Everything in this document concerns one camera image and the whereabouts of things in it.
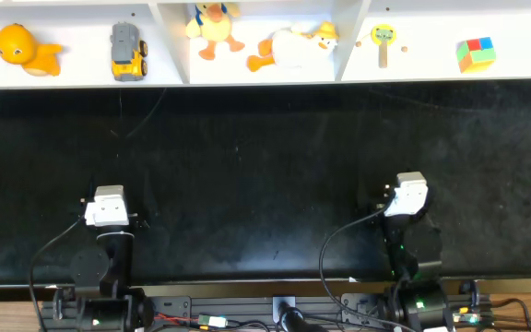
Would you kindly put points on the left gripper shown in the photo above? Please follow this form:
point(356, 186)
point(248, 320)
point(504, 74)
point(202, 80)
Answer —
point(138, 220)

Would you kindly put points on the grey and yellow toy truck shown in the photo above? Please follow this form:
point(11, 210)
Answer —
point(126, 50)

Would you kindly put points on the yellow rubber duck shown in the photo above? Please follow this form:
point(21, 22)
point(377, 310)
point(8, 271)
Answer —
point(16, 46)

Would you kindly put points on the yellow rattle drum toy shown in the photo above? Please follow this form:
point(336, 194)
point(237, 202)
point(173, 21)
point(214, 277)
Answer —
point(383, 37)

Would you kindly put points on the many-coloured puzzle cube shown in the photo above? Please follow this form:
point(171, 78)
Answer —
point(476, 54)

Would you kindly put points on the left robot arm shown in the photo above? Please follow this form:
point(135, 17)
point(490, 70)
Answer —
point(118, 258)

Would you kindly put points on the white shelf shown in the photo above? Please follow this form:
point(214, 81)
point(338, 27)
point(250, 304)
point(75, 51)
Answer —
point(86, 50)

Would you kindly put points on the yellow plush duck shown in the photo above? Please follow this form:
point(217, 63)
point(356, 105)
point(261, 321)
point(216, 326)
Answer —
point(215, 27)

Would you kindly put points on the white plush duck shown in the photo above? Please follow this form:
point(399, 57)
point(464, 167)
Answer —
point(295, 48)

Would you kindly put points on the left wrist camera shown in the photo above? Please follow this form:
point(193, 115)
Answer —
point(108, 206)

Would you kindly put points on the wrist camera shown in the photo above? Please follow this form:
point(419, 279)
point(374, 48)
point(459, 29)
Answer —
point(108, 206)
point(408, 196)

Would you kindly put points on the mounting rail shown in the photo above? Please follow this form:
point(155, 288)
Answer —
point(247, 311)

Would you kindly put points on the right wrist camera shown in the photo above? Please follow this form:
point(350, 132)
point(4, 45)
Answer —
point(408, 196)

